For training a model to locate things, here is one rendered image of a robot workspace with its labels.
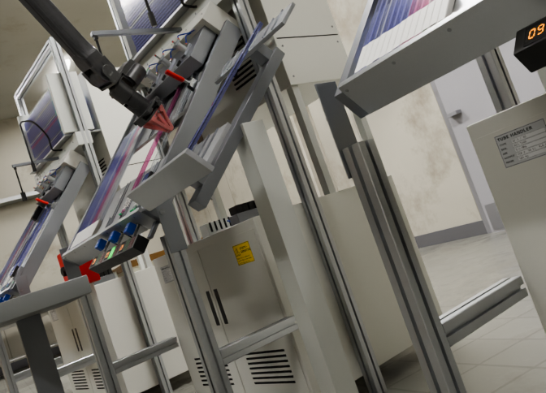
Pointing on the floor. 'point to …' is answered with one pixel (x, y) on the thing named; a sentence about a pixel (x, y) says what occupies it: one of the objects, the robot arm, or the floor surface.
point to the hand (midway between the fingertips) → (169, 128)
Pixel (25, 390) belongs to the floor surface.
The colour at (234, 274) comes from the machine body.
